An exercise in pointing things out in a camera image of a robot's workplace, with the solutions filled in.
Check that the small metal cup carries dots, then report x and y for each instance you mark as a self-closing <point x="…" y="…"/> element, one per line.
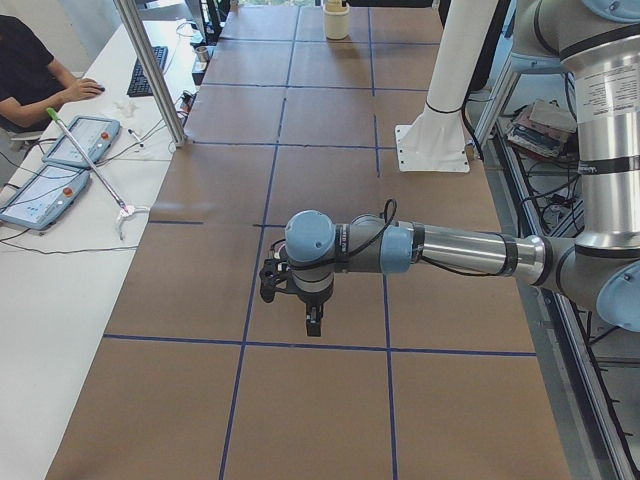
<point x="202" y="54"/>

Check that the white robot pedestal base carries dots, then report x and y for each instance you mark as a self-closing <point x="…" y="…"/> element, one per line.
<point x="435" y="141"/>

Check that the blue teach pendant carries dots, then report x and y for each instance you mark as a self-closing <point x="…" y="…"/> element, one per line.
<point x="45" y="196"/>
<point x="95" y="135"/>

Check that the black marker pen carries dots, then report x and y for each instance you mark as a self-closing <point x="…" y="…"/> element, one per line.
<point x="138" y="139"/>

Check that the green tipped grabber stick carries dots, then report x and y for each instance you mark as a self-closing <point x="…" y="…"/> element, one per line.
<point x="126" y="210"/>

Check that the stack of magazines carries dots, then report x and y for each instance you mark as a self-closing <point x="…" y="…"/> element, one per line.
<point x="542" y="128"/>

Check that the seated person in black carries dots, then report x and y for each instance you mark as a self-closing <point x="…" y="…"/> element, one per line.
<point x="33" y="80"/>

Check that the silver aluminium frame post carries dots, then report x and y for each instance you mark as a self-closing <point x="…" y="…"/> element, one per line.
<point x="142" y="46"/>

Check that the upper blue teach pendant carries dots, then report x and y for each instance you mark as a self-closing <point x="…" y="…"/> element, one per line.
<point x="95" y="135"/>

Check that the crumpled white tissue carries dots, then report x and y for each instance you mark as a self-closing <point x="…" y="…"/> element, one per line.
<point x="125" y="109"/>

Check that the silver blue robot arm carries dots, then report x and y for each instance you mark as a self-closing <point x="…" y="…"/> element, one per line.
<point x="598" y="42"/>

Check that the lower blue teach pendant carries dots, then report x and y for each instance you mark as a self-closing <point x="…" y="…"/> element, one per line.
<point x="45" y="196"/>

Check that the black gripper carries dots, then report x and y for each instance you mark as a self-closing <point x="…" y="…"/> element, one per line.
<point x="311" y="300"/>

